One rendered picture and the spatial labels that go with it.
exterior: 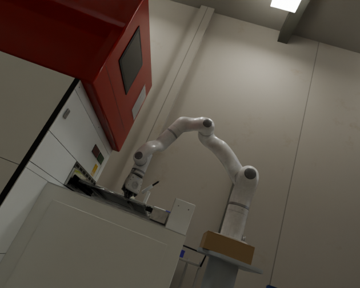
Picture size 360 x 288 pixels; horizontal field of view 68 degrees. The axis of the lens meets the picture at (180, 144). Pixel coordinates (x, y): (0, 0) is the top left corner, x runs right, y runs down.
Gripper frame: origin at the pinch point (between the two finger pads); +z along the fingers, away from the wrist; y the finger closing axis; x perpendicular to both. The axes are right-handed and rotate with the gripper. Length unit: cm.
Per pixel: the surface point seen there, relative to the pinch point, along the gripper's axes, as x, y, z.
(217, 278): -50, 35, 21
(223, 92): 157, 200, -274
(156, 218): -29.6, 1.9, 5.5
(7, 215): -24, -58, 27
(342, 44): 14, 327, -462
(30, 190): -21, -55, 16
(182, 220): -51, -1, 4
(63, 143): -18, -52, -6
